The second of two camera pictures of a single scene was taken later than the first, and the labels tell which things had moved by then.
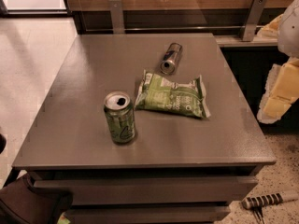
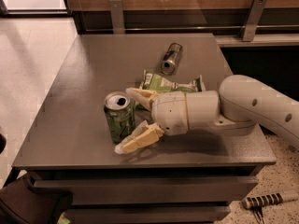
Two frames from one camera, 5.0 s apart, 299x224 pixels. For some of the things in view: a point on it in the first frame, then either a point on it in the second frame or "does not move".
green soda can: (120, 114) does not move
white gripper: (290, 32) → (169, 112)
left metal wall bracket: (117, 15) does not move
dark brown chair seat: (21, 203) does not move
